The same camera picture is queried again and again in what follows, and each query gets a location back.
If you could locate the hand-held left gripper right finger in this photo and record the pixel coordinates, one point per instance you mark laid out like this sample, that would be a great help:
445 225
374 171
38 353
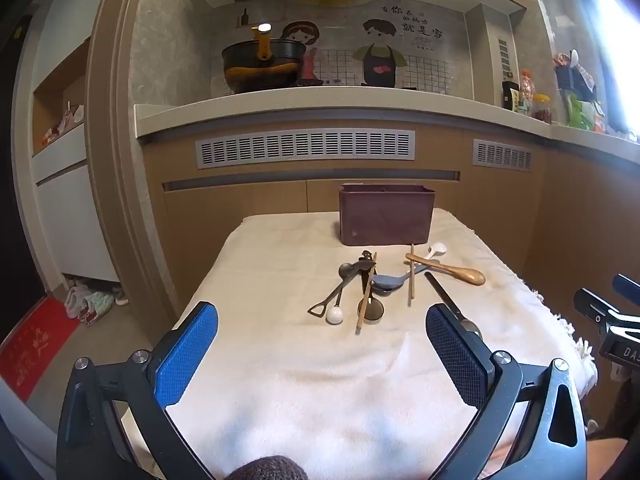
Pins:
457 355

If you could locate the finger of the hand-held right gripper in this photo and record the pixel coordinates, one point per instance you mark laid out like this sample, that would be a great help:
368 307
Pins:
627 287
592 306

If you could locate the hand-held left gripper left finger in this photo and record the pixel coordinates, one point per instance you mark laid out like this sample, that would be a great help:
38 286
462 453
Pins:
187 355

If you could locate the wooden spoon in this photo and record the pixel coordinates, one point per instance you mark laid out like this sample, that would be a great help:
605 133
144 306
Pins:
450 271

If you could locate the wooden chopstick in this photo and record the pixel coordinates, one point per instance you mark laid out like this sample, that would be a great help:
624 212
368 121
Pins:
367 292
411 272

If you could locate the dark translucent spoon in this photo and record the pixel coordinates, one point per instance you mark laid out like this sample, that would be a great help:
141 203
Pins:
373 311

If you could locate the blue plastic spoon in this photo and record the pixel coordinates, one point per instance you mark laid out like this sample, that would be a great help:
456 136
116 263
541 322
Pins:
391 282

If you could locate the white ceramic spoon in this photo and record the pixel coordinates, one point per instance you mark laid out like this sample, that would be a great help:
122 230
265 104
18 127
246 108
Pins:
435 250

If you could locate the shovel-shaped metal spoon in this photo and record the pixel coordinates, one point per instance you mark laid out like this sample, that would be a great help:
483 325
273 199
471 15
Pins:
330 296

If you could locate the maroon plastic utensil box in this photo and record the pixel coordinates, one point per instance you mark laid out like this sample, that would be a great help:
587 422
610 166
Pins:
385 215

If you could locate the patterned slipper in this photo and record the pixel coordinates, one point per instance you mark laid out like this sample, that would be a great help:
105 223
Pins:
97 307

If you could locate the white slipper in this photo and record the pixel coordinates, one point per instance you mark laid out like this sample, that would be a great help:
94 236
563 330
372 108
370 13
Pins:
77 300

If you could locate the cream table towel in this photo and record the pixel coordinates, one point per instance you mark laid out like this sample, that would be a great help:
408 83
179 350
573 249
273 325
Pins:
310 390

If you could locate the dark knitted cloth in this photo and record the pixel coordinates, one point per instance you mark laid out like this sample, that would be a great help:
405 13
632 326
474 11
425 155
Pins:
270 469

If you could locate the red floor mat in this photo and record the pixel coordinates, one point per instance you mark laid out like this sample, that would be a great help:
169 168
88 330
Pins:
35 350

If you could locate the short grey vent grille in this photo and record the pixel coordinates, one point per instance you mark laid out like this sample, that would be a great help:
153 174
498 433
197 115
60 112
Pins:
502 156

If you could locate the green plastic bag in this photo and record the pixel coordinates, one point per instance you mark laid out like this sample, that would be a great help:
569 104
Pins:
582 115

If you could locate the red jar with yellow lid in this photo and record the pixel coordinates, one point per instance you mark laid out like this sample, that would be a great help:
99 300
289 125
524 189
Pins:
541 109

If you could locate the clear bottle with orange cap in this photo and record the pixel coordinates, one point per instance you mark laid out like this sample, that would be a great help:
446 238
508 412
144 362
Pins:
526 87

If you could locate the dark sauce bottle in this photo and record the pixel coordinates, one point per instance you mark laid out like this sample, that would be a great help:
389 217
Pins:
510 96

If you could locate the long grey vent grille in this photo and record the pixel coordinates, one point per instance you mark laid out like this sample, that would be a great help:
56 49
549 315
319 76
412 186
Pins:
305 149

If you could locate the shelf clutter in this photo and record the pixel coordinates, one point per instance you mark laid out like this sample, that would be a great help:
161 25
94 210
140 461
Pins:
62 125

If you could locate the kitchen counter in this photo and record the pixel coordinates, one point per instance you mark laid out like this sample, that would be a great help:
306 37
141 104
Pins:
300 105

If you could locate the white pipe casing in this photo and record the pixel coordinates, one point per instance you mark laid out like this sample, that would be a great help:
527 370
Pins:
487 50

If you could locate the white wall cabinet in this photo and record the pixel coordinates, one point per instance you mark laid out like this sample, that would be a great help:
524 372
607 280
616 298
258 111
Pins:
70 210

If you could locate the cartoon wall sticker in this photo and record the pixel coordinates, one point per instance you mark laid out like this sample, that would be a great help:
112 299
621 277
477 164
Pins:
382 45

